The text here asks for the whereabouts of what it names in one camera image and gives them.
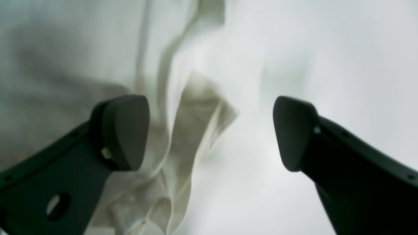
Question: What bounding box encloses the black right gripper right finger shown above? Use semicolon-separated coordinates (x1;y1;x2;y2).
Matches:
273;96;418;235

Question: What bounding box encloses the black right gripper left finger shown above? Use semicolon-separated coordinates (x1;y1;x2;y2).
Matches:
0;95;150;235

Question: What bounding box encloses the white t-shirt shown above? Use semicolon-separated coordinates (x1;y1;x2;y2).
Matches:
1;0;236;235

